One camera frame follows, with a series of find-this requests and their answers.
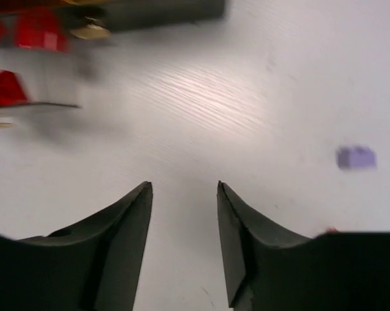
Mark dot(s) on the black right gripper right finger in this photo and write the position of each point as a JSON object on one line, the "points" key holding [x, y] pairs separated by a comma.
{"points": [[269, 267]]}

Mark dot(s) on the red long lego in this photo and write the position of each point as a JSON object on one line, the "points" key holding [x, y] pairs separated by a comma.
{"points": [[36, 26]]}

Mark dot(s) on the purple square lego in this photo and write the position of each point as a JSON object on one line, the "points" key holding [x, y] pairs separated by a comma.
{"points": [[355, 157]]}

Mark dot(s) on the red rounded lego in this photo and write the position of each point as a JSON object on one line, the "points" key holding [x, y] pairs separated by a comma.
{"points": [[11, 90], [329, 230]]}

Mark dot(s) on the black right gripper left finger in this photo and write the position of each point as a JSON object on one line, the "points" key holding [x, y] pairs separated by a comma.
{"points": [[93, 264]]}

